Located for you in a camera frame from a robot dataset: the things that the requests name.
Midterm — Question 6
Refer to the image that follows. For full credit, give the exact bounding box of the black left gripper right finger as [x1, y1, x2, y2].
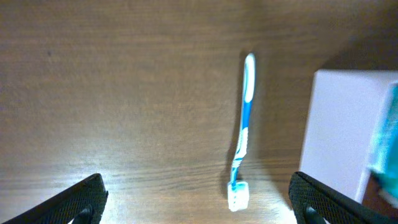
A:
[289, 172, 397, 224]

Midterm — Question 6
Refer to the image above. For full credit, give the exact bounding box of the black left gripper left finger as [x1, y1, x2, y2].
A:
[5, 173, 109, 224]

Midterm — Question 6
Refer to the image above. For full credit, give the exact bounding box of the blue Listerine mouthwash bottle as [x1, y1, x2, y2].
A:
[368, 82, 397, 208]

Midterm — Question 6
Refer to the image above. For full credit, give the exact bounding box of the blue white toothbrush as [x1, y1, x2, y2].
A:
[227, 53, 256, 212]

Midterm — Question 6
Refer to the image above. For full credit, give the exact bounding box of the pink open box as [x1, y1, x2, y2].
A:
[300, 69, 397, 218]

